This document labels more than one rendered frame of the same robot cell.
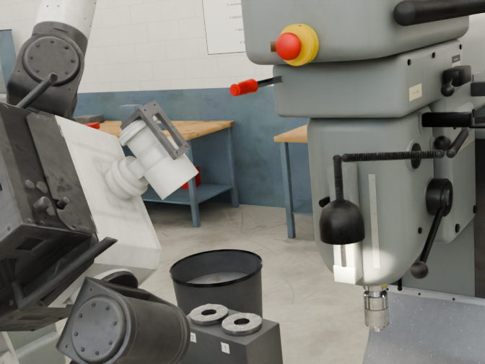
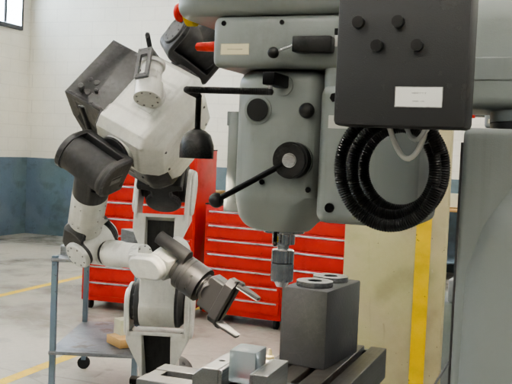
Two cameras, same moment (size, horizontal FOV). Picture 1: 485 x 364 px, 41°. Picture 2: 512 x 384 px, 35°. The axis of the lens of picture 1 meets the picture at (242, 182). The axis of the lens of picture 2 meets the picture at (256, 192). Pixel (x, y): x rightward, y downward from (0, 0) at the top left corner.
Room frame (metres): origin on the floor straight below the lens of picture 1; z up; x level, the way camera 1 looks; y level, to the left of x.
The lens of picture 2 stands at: (0.72, -1.83, 1.47)
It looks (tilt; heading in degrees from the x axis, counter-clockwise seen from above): 3 degrees down; 76
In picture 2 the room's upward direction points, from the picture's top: 2 degrees clockwise
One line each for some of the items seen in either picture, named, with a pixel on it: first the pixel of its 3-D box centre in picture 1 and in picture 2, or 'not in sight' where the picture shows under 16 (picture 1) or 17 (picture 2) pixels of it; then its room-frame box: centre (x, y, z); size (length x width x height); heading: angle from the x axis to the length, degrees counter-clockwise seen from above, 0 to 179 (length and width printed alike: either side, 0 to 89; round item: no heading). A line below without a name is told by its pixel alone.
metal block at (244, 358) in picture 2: not in sight; (248, 363); (1.08, -0.38, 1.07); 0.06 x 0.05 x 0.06; 56
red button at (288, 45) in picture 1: (290, 45); (182, 12); (0.97, -0.09, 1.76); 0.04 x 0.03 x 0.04; 55
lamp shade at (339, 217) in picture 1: (341, 219); (196, 143); (1.00, -0.15, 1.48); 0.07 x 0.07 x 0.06
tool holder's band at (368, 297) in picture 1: (375, 295); (283, 251); (1.17, -0.23, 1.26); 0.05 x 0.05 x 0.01
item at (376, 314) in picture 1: (376, 310); (282, 267); (1.17, -0.23, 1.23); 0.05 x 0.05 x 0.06
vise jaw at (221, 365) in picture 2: not in sight; (219, 370); (1.03, -0.35, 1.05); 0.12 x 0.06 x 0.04; 56
